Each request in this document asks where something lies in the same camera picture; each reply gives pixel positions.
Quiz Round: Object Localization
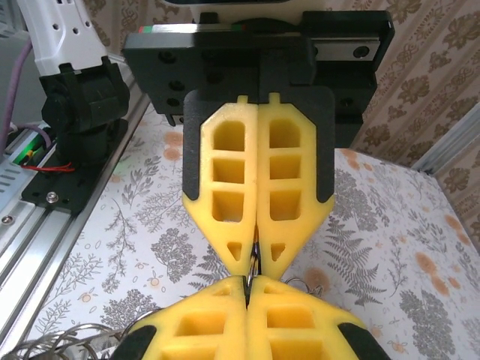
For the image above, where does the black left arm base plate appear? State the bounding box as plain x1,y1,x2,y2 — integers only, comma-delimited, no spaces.
20,121,131,215

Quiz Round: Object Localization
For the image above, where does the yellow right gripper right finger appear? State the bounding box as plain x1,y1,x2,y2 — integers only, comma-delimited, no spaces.
247,276,388,360

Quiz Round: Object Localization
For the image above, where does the thin red wire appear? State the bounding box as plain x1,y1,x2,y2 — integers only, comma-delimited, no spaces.
21,160,76,174

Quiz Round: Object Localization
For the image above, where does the short purple base cable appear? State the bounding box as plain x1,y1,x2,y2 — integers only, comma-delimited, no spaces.
20,124,53,142

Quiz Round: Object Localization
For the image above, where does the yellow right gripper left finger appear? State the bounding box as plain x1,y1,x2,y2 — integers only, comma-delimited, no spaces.
114,275,249,360

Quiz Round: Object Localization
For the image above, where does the aluminium mounting rail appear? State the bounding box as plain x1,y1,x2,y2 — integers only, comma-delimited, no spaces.
0,74,153,288

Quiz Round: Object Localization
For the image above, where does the aluminium corner post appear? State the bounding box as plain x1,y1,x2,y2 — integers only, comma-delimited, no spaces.
413,111,480,174

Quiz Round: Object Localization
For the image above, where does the grey slotted cable duct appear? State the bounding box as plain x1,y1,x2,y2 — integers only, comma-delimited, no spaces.
0,148,26,206

